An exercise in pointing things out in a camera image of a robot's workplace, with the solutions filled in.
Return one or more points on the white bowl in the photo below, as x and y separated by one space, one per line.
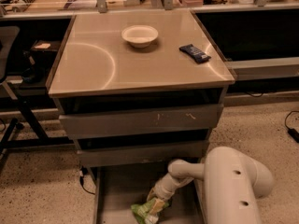
139 36

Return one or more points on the middle grey drawer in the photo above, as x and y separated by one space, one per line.
142 154

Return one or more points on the dark blue snack bar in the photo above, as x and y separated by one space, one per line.
195 53

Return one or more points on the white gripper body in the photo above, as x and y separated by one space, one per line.
162 190

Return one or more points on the top grey drawer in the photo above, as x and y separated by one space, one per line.
142 121

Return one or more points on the open bottom grey drawer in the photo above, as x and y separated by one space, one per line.
118 187

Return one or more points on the black coiled tool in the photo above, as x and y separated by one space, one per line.
22 5

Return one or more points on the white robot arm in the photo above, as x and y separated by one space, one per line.
232 180

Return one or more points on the black box under bench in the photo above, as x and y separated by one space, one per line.
44 52

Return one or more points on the grey drawer cabinet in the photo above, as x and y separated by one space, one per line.
100 72

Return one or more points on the green rice chip bag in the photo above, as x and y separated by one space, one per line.
142 213

